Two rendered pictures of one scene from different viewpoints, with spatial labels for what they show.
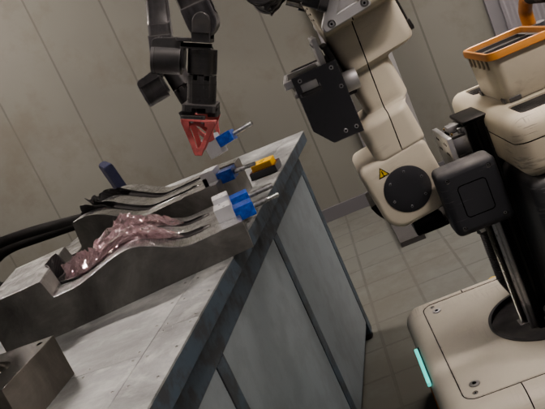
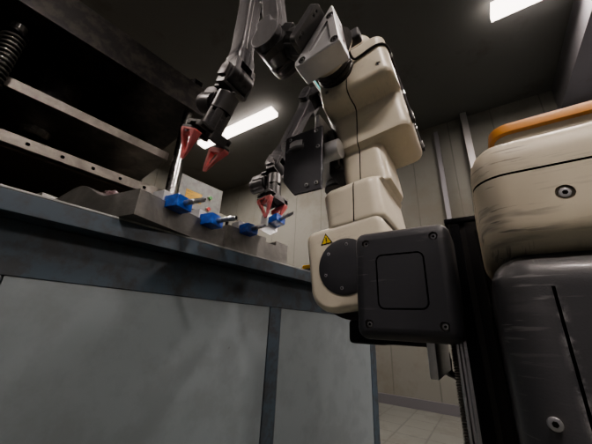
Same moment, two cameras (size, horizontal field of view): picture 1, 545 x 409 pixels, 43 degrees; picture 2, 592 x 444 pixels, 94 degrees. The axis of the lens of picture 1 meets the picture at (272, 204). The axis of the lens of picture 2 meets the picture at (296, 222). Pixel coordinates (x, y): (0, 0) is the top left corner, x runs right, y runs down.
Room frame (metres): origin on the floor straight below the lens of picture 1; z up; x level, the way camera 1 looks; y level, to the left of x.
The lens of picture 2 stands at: (0.96, -0.42, 0.62)
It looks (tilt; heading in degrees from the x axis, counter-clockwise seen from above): 21 degrees up; 27
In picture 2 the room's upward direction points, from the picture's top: 3 degrees clockwise
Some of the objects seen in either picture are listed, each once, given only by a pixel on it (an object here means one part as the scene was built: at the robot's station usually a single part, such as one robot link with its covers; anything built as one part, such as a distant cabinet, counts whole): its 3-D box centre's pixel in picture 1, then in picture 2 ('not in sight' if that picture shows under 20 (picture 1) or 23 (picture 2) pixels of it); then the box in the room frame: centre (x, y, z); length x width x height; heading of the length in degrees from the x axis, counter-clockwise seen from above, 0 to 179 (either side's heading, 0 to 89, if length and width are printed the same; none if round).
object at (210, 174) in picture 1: (230, 173); (250, 229); (1.61, 0.06, 0.89); 0.13 x 0.05 x 0.05; 74
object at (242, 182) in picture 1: (145, 212); (216, 252); (1.74, 0.31, 0.87); 0.50 x 0.26 x 0.14; 75
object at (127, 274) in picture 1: (126, 258); (119, 223); (1.38, 0.32, 0.85); 0.50 x 0.26 x 0.11; 92
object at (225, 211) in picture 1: (248, 207); (181, 203); (1.34, 0.05, 0.85); 0.13 x 0.05 x 0.05; 92
